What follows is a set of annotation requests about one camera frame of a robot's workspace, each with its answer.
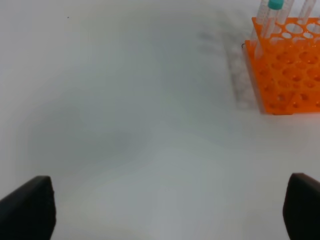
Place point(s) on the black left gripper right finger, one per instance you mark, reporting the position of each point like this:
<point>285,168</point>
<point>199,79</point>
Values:
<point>301,208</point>

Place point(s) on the front-left racked test tube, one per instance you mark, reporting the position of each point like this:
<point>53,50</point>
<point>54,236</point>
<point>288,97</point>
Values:
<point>269,24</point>

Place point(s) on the orange test tube rack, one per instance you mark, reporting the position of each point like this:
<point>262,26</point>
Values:
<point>286,78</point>

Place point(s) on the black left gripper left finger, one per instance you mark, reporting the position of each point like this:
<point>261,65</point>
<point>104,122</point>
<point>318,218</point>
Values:
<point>29,212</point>

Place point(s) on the row tube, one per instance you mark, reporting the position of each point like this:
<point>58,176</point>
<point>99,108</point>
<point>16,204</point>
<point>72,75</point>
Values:
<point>284,12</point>
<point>304,15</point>
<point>260,18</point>

